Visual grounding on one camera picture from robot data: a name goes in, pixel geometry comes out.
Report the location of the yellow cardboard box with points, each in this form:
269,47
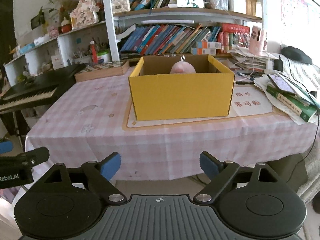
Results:
156,93

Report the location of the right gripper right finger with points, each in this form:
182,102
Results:
224,177

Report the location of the wooden chess board box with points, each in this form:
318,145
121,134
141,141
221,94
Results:
92,72

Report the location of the black mouse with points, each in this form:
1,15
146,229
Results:
296,54

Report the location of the floral house ornament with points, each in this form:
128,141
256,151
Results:
85,14

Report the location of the pink checkered tablecloth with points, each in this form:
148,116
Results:
95,118

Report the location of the smartphone on books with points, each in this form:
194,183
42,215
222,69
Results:
280,84

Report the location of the black Yamaha keyboard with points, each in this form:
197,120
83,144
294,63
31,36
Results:
42,90

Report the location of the green thick book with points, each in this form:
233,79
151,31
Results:
303,111

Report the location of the pink plush toy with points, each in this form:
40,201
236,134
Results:
182,67

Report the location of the white pearl handbag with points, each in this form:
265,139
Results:
119,6

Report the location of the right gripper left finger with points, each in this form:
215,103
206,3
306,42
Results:
96,177

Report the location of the red glue bottle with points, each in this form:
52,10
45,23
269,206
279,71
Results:
94,52

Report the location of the white bookshelf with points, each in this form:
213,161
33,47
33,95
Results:
64,45

